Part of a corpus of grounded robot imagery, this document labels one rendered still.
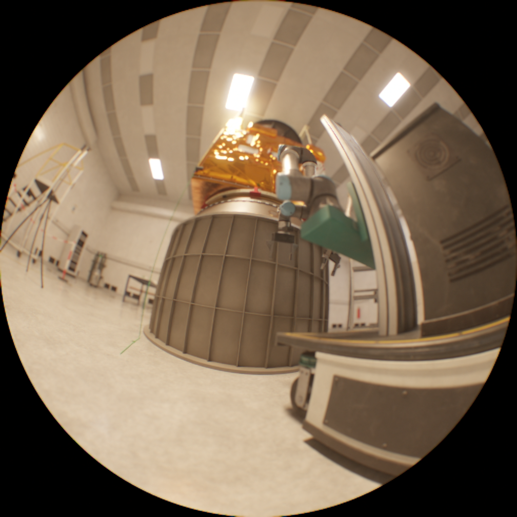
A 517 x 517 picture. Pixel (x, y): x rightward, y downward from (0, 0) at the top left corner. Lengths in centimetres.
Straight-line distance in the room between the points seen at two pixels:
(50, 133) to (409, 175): 784
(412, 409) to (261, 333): 98
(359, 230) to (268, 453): 73
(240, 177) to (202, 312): 155
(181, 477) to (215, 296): 102
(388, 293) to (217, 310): 97
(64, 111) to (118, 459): 800
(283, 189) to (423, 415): 74
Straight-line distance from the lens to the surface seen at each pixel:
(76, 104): 810
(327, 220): 51
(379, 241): 57
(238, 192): 187
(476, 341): 30
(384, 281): 52
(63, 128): 791
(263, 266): 116
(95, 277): 755
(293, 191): 64
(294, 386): 64
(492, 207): 42
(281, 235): 93
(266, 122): 431
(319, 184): 67
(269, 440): 54
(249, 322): 108
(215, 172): 206
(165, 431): 52
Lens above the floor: 36
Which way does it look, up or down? 22 degrees up
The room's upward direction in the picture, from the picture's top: 7 degrees clockwise
